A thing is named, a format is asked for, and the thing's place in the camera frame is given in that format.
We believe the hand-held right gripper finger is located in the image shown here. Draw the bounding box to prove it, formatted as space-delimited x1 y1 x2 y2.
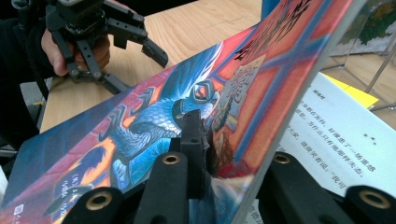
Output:
179 108 210 201

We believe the red blue illustrated book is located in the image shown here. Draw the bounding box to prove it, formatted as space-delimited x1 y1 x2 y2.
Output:
0 0 396 224

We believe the yellow cover book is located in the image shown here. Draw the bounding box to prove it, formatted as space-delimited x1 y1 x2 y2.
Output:
321 73 379 110

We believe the clear acrylic bookend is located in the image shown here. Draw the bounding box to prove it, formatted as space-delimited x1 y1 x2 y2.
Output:
320 0 396 113

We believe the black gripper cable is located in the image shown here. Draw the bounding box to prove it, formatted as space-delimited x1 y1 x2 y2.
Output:
18 8 51 101

